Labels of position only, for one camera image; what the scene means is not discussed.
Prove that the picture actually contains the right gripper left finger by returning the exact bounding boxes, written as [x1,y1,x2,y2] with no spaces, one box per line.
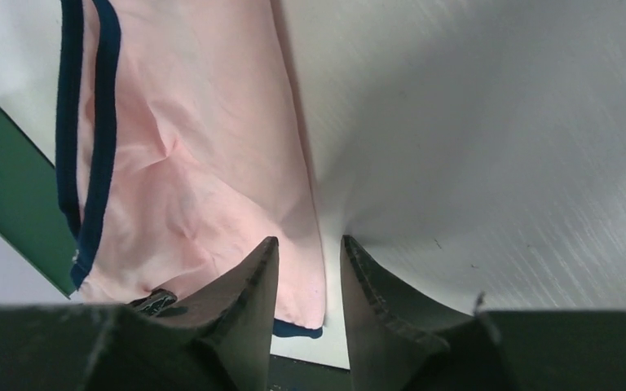
[0,237,279,390]

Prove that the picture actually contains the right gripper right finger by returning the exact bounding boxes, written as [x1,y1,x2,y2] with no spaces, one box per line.
[341,235,626,390]

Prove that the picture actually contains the pink underwear navy trim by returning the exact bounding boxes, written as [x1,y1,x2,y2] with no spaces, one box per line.
[55,1,326,338]

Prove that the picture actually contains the green compartment tray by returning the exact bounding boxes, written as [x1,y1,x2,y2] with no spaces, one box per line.
[0,108,75,297]

